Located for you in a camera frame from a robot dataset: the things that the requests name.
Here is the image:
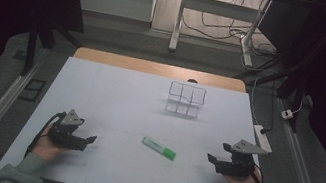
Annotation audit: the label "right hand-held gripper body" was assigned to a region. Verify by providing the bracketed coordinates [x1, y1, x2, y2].
[219, 135, 271, 183]

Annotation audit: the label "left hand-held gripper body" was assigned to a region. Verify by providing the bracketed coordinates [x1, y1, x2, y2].
[45, 105, 93, 153]

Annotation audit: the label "green highlighter pen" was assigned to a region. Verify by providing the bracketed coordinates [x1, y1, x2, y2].
[139, 136, 179, 162]

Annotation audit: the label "clear acrylic compartment organizer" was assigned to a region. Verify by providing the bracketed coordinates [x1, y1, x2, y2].
[163, 80, 208, 120]

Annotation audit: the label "person's left hand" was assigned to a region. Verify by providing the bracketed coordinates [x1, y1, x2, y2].
[29, 121, 75, 166]

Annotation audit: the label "white power strip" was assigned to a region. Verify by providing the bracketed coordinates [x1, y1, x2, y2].
[248, 123, 278, 154]

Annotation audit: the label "white board sheet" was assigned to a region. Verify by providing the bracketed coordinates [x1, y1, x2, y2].
[0, 47, 290, 183]

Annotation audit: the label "dark floor plate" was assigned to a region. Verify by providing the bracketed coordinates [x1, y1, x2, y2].
[17, 76, 48, 105]

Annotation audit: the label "small white adapter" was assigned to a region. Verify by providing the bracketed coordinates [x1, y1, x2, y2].
[279, 107, 296, 121]

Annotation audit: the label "black metal stand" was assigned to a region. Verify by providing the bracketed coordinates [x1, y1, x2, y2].
[19, 10, 87, 86]
[226, 0, 326, 138]

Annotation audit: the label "wooden table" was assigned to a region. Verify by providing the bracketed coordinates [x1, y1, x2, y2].
[71, 44, 250, 94]

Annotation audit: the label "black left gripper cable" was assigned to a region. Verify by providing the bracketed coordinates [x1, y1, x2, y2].
[23, 106, 66, 164]

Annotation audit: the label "white power strip cable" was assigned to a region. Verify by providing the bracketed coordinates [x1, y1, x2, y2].
[245, 75, 268, 127]

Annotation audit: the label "black floor cables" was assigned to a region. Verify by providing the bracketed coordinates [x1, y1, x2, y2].
[174, 0, 287, 74]

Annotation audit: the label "white desk frame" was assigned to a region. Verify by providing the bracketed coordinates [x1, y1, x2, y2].
[167, 0, 275, 70]

